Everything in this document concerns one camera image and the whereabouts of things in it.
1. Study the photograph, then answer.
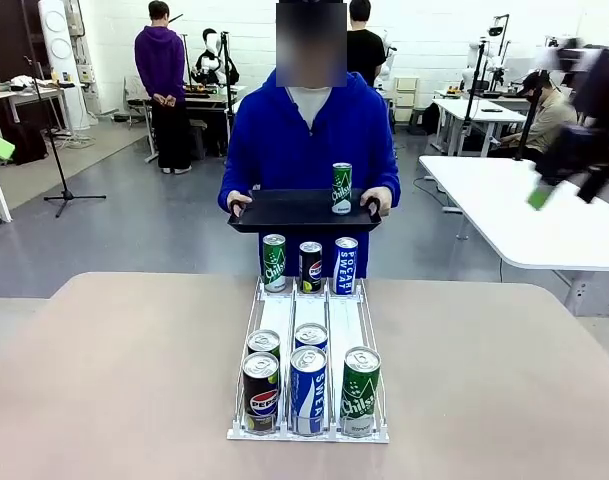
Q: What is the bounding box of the large white table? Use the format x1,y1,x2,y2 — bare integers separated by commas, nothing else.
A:
417,155,609,317

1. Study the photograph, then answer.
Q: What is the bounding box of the person's right hand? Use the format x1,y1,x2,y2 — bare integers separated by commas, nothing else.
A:
228,191,253,218

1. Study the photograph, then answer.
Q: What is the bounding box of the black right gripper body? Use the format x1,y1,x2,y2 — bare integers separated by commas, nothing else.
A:
558,43,609,132

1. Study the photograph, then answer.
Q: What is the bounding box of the green Chilsung can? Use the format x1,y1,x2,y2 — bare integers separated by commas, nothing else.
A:
262,234,288,294
331,162,354,217
340,346,382,439

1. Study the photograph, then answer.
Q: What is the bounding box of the person in black t-shirt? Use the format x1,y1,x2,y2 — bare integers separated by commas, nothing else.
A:
346,0,388,89

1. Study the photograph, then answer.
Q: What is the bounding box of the black bag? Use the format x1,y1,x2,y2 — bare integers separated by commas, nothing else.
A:
6,122,49,164

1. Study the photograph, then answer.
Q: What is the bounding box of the person in blue hoodie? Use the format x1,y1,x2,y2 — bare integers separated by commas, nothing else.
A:
217,0,402,280

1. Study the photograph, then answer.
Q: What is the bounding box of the black serving tray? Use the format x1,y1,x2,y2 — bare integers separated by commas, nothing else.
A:
227,188,390,236

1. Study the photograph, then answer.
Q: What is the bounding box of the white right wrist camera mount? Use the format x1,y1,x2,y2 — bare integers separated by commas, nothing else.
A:
536,36,585,72

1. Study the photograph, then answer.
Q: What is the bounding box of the person in purple hoodie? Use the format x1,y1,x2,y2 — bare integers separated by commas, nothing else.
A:
134,0,194,175

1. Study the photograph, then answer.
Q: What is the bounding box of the white chair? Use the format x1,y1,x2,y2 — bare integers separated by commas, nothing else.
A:
123,75,153,130

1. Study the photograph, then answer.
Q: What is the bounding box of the black microphone stand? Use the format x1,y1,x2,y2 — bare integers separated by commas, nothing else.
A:
23,55,108,219

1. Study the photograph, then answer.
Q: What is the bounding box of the left forearm blue sleeve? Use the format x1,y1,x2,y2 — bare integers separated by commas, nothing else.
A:
368,167,402,209

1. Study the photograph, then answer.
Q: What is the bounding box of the black tripod pole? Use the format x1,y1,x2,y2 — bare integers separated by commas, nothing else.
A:
218,30,238,126

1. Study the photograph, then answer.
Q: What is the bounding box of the person's left hand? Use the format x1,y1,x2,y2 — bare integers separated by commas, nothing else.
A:
359,186,393,219

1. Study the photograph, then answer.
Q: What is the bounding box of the black camera tripod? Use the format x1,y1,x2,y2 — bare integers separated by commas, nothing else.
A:
515,74,548,162

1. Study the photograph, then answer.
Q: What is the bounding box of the black Pepsi can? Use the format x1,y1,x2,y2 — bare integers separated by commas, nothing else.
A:
242,351,281,435
298,241,324,295

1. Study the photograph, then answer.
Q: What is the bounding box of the right forearm blue sleeve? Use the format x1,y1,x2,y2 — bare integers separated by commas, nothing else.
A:
217,168,255,211

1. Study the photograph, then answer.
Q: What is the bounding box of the white cluttered side table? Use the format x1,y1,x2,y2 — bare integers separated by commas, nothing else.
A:
0,84,76,161

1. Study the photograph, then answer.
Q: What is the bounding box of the white drawer cabinet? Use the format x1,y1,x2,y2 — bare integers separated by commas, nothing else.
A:
393,76,420,109

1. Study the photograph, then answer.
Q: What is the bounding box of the green can second row left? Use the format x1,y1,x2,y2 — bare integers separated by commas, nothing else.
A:
246,329,282,362

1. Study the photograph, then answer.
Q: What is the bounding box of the black light stand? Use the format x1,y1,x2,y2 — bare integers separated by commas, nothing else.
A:
461,38,490,157

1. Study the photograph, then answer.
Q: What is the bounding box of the blue Pocari Sweat can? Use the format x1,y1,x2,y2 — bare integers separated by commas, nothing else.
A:
333,236,360,296
294,323,329,354
289,345,329,436

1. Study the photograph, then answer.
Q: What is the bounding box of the white workbench desk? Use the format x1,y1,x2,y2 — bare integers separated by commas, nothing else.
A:
143,84,248,164

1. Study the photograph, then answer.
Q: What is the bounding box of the white can dispenser rack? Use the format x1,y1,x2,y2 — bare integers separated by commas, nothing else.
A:
226,274,391,445

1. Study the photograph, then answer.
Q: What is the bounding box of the white tower air conditioner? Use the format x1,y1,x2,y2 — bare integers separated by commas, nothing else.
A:
37,0,99,129

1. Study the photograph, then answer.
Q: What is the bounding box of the white office desk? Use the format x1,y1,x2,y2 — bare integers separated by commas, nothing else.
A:
431,97,528,157

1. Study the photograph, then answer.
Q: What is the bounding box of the seated person beige jacket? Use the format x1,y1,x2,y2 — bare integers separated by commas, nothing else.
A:
501,71,581,162

